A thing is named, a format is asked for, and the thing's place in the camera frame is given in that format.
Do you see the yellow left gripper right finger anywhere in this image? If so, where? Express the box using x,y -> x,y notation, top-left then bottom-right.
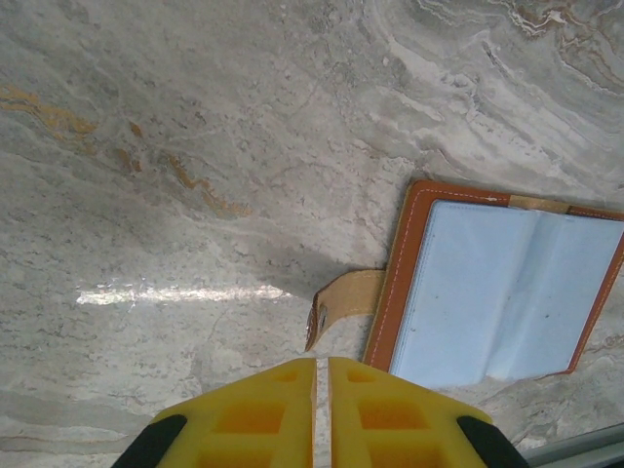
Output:
328,357 -> 530,468

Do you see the brown leather card holder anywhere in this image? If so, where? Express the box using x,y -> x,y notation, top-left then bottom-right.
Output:
304,178 -> 624,391

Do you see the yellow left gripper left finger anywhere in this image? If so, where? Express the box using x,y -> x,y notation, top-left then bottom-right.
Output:
110,358 -> 318,468

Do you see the aluminium extrusion mounting rail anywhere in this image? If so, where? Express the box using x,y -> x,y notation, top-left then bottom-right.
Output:
524,422 -> 624,468

